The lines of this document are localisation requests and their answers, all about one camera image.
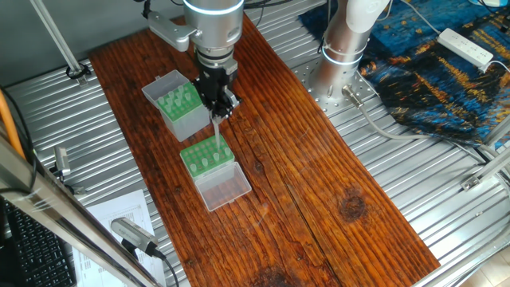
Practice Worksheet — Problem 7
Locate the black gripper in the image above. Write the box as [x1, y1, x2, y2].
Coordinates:
[195, 64, 241, 119]

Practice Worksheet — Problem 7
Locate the tall green pipette tip holder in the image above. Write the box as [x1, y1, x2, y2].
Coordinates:
[142, 70, 210, 142]

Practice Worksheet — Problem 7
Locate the brown wooden board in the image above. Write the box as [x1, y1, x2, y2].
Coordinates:
[88, 6, 441, 287]

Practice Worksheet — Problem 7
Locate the printed white paper sheet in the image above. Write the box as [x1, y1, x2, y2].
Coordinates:
[76, 187, 172, 287]

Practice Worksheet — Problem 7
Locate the silver pole with clamp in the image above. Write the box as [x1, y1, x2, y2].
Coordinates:
[30, 0, 92, 81]

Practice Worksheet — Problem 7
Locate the yellow pole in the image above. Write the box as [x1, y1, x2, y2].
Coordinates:
[0, 86, 26, 160]

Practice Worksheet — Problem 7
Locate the blue patterned cloth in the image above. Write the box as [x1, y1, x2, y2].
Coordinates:
[299, 0, 510, 148]

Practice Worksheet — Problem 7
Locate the black keyboard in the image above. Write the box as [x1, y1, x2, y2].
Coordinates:
[0, 195, 77, 287]

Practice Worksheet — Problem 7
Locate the white power strip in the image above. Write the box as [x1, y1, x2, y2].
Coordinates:
[437, 28, 495, 69]

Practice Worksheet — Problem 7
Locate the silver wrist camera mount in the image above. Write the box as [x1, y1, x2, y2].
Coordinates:
[147, 12, 200, 50]

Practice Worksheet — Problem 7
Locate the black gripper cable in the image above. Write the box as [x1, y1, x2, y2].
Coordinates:
[141, 0, 157, 20]

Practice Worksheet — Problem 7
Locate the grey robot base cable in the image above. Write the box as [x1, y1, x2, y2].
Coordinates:
[343, 84, 510, 148]

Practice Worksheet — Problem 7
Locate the silver cylindrical camera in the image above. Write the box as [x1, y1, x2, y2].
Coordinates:
[110, 217, 167, 260]

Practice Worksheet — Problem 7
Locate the small metal corner bracket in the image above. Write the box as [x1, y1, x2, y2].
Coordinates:
[52, 146, 77, 188]

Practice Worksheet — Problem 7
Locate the black camera cable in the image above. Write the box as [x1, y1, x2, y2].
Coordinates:
[147, 239, 186, 287]

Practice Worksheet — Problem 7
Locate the diagonal aluminium frame beam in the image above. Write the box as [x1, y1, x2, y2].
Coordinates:
[0, 143, 160, 287]

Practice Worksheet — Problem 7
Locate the white power strip cable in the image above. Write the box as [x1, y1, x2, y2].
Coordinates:
[396, 0, 443, 37]

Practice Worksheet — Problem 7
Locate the silver frame bracket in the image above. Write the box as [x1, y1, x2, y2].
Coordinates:
[461, 143, 510, 192]

